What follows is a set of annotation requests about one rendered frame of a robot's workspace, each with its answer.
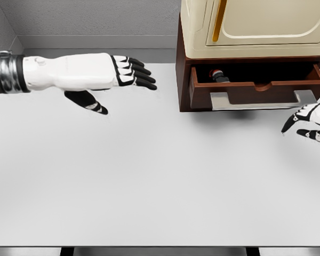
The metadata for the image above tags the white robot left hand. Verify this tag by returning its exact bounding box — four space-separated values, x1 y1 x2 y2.
55 52 158 116

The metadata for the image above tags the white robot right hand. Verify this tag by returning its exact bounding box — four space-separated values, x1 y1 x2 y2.
281 101 320 146

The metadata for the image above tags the brown wooden drawer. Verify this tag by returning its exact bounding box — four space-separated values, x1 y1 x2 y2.
189 62 320 110

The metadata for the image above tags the brown wooden drawer cabinet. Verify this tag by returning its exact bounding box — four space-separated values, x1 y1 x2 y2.
175 15 320 113

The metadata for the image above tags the cream cabinet with door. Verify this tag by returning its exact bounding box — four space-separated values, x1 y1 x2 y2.
180 0 320 59

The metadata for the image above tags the silver drawer handle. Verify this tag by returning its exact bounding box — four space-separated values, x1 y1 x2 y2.
210 90 318 111

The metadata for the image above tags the black switch with red button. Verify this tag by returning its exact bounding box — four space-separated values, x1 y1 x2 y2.
209 69 231 84

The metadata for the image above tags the gold door handle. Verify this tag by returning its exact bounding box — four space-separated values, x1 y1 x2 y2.
212 0 228 43

